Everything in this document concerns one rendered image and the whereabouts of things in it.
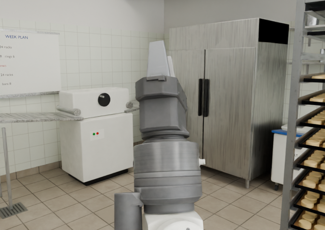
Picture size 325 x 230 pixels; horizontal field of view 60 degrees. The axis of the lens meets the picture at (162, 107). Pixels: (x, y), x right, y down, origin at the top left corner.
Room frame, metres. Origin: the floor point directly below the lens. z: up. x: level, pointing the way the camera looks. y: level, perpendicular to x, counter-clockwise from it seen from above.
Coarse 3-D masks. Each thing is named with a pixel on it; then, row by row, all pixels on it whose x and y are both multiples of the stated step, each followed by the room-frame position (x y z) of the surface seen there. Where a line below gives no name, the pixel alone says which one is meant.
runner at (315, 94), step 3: (321, 90) 1.44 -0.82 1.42; (324, 90) 1.50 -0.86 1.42; (312, 93) 1.30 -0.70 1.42; (315, 93) 1.35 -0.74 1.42; (318, 93) 1.39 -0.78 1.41; (321, 93) 1.45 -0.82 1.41; (303, 96) 1.18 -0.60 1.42; (306, 96) 1.22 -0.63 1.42; (309, 96) 1.26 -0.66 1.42; (312, 96) 1.31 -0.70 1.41; (297, 99) 1.12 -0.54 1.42; (300, 99) 1.15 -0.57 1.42; (303, 99) 1.18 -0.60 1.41; (306, 99) 1.22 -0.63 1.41; (309, 99) 1.26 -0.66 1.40; (297, 102) 1.12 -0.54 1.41; (300, 102) 1.15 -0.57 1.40; (297, 105) 1.12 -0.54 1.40; (300, 105) 1.11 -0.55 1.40; (303, 105) 1.10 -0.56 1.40
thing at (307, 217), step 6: (300, 216) 1.21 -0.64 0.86; (306, 216) 1.17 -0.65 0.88; (312, 216) 1.17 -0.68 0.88; (318, 216) 1.21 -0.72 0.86; (324, 216) 1.17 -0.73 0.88; (300, 222) 1.13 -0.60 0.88; (306, 222) 1.13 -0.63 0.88; (312, 222) 1.15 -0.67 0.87; (318, 222) 1.13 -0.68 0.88; (324, 222) 1.13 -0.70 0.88; (306, 228) 1.10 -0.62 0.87; (312, 228) 1.11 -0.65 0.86; (318, 228) 1.08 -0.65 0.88; (324, 228) 1.08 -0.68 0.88
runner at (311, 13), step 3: (306, 6) 1.13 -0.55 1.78; (309, 6) 1.16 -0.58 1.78; (306, 9) 1.13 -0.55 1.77; (306, 12) 1.12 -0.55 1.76; (309, 12) 1.12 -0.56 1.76; (312, 12) 1.12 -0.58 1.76; (312, 15) 1.20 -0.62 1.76; (315, 15) 1.20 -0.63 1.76; (318, 15) 1.20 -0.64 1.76; (321, 15) 1.22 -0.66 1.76; (318, 18) 1.28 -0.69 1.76; (321, 18) 1.28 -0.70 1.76; (324, 18) 1.28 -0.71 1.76; (324, 21) 1.37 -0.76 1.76
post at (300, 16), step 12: (300, 0) 1.13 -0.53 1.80; (300, 12) 1.13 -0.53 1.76; (300, 24) 1.13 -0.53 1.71; (300, 36) 1.12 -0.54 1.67; (300, 48) 1.12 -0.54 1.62; (300, 60) 1.12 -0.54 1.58; (300, 72) 1.13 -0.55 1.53; (288, 120) 1.14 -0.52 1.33; (288, 132) 1.14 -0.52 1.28; (288, 144) 1.13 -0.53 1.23; (288, 156) 1.13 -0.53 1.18; (288, 168) 1.13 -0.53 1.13; (288, 180) 1.13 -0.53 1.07; (288, 192) 1.12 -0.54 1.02; (288, 204) 1.12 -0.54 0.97; (288, 216) 1.13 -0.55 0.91
